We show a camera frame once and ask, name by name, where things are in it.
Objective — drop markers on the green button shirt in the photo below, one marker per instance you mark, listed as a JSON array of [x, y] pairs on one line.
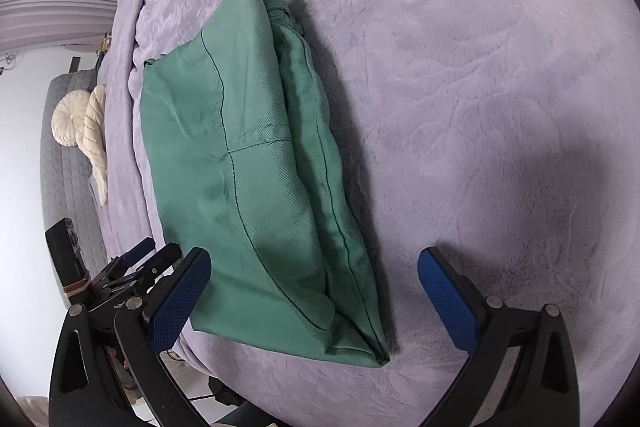
[[240, 167]]

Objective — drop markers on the light pleated curtain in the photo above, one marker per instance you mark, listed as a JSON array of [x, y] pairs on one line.
[[55, 7]]

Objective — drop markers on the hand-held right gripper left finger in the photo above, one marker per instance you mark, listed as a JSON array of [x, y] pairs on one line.
[[180, 297]]

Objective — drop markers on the grey quilted sofa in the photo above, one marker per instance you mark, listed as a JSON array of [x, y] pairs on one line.
[[60, 187]]

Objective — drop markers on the round cream pillow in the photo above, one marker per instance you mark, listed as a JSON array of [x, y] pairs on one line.
[[67, 119]]

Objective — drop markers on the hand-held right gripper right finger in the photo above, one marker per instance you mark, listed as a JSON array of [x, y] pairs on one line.
[[445, 297]]

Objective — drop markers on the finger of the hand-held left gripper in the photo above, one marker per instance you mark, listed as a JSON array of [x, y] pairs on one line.
[[135, 253], [160, 262]]

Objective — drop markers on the cream knitted pillow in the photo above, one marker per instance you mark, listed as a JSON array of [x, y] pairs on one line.
[[96, 142]]

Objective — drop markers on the purple plush blanket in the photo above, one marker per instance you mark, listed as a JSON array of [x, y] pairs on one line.
[[475, 107]]

